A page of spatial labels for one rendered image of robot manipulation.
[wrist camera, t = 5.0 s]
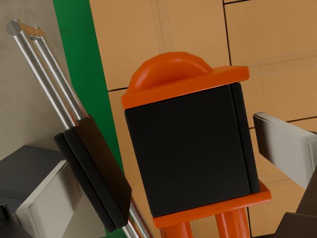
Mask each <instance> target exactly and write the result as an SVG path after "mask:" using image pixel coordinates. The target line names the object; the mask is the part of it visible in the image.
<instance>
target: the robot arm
mask: <svg viewBox="0 0 317 238"><path fill-rule="evenodd" d="M253 121H254V127H255V132H256V137H257V143H258V148H259V153H260V154H261V155H262V156H264V157H265V158H266V159H267V160H269V161H270V162H271V163H272V164H274V165H275V166H276V167H277V168H278V169H280V170H281V171H282V172H283V173H285V174H286V175H287V176H288V177H290V178H291V179H292V180H293V181H295V182H296V183H297V184H298V185H300V186H301V187H302V188H303V189H305V193H304V195H303V197H302V199H301V201H300V204H299V206H298V208H297V210H296V213H293V212H286V213H285V214H284V216H283V218H282V220H281V222H280V224H279V226H278V228H277V230H276V232H275V234H274V236H273V238H317V132H314V131H307V130H304V129H302V128H300V127H297V126H295V125H292V124H290V123H287V122H285V121H283V120H280V119H278V118H275V117H273V116H270V115H268V114H266V113H263V112H257V113H254V115H253ZM81 198H82V194H81V191H80V188H79V185H78V182H77V179H76V177H75V175H74V173H73V172H72V170H71V168H70V167H69V165H68V163H67V161H66V160H62V161H60V162H59V164H58V165H57V166H56V167H55V168H54V169H53V170H52V171H51V173H50V174H49V175H48V176H47V177H46V178H45V179H44V180H43V181H42V183H41V184H40V185H39V186H38V187H37V188H36V189H35V190H34V191H33V192H32V193H31V194H30V195H29V197H28V198H27V199H26V200H25V201H24V202H23V203H22V204H21V205H20V206H19V207H18V209H16V211H15V212H14V213H13V214H12V215H11V213H10V210H9V207H8V204H0V238H62V236H63V234H64V232H65V230H66V228H67V226H68V224H69V222H70V220H71V218H72V216H73V214H74V212H75V210H76V208H77V206H78V204H79V202H80V200H81Z"/></svg>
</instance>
